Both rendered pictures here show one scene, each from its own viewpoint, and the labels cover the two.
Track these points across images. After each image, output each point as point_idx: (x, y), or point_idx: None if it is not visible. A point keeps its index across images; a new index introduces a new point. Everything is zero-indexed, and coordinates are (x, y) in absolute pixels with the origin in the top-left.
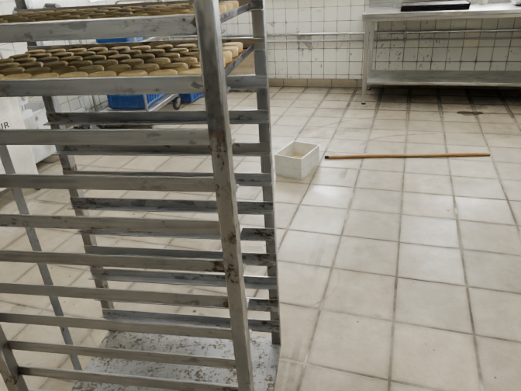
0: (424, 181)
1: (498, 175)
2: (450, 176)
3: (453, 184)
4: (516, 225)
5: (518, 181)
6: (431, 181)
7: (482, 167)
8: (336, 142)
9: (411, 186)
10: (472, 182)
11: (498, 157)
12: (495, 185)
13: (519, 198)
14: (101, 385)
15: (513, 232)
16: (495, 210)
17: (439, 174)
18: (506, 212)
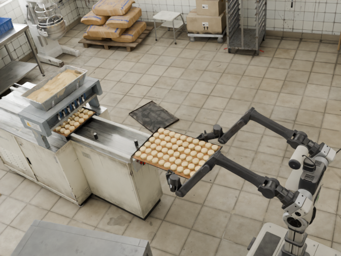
0: (4, 242)
1: (24, 201)
2: (9, 225)
3: (18, 228)
4: (71, 218)
5: (35, 196)
6: (8, 238)
7: (11, 204)
8: None
9: (6, 252)
10: (23, 218)
11: (4, 191)
12: (33, 209)
13: (50, 204)
14: None
15: (75, 223)
16: (55, 221)
17: (2, 230)
18: (59, 217)
